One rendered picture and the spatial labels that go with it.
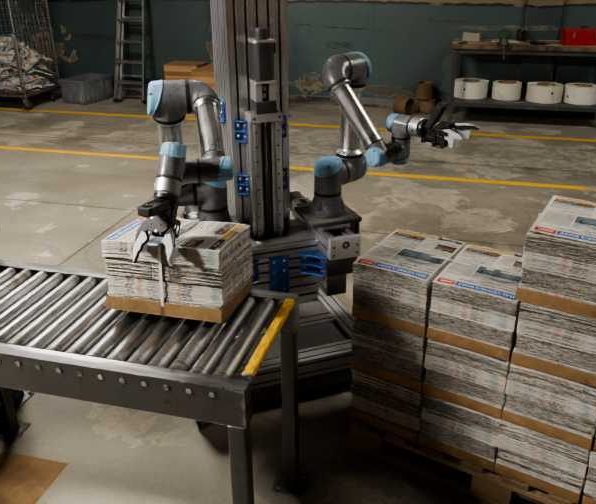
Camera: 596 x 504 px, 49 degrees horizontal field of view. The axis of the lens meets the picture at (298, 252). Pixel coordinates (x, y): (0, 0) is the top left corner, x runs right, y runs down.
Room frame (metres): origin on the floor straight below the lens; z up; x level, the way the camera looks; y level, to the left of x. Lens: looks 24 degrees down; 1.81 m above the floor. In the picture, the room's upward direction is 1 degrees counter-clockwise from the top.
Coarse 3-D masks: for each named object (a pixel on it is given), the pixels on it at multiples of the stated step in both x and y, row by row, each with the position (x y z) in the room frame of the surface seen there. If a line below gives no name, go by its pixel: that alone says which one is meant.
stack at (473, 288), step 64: (384, 256) 2.14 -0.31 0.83; (448, 256) 2.14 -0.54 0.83; (512, 256) 2.13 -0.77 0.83; (448, 320) 1.91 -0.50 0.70; (512, 320) 1.81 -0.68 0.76; (576, 320) 1.70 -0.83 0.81; (384, 384) 2.03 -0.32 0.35; (448, 384) 1.90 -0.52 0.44; (512, 384) 1.78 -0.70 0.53; (576, 384) 1.68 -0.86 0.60; (512, 448) 1.76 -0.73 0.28; (576, 448) 1.66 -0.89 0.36
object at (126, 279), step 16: (128, 224) 1.94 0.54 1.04; (112, 240) 1.78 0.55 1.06; (128, 240) 1.77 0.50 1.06; (112, 256) 1.77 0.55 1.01; (128, 256) 1.76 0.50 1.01; (144, 256) 1.75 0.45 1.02; (112, 272) 1.77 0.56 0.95; (128, 272) 1.76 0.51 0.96; (144, 272) 1.74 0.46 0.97; (112, 288) 1.77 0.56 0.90; (128, 288) 1.76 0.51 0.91; (144, 288) 1.74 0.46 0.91
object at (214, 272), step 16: (208, 224) 1.96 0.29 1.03; (224, 224) 1.95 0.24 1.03; (240, 224) 1.96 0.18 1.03; (192, 240) 1.79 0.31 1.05; (208, 240) 1.79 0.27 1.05; (224, 240) 1.79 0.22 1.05; (240, 240) 1.87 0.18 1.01; (176, 256) 1.72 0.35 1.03; (192, 256) 1.71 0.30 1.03; (208, 256) 1.69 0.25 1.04; (224, 256) 1.74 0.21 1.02; (240, 256) 1.85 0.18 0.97; (176, 272) 1.72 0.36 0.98; (192, 272) 1.70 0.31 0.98; (208, 272) 1.69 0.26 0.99; (224, 272) 1.71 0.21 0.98; (240, 272) 1.84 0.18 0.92; (176, 288) 1.72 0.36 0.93; (192, 288) 1.71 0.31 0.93; (208, 288) 1.69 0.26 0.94; (224, 288) 1.70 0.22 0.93; (240, 288) 1.85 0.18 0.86; (192, 304) 1.70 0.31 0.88; (208, 304) 1.69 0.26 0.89; (224, 304) 1.71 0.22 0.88
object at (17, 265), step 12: (0, 264) 2.16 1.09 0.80; (12, 264) 2.16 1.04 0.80; (24, 264) 2.16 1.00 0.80; (36, 264) 2.16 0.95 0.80; (84, 276) 2.07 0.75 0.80; (96, 276) 2.06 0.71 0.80; (276, 300) 1.88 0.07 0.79; (252, 312) 1.90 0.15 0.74; (276, 312) 1.88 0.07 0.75; (288, 324) 1.87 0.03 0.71
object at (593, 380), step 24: (360, 312) 2.08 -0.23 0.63; (432, 336) 1.94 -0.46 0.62; (456, 336) 1.89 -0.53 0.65; (528, 360) 1.76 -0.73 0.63; (408, 384) 1.97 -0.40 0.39; (480, 408) 1.83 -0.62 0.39; (408, 432) 1.97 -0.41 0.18; (552, 432) 1.70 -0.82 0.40; (456, 456) 1.86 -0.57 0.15; (528, 480) 1.73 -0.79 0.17
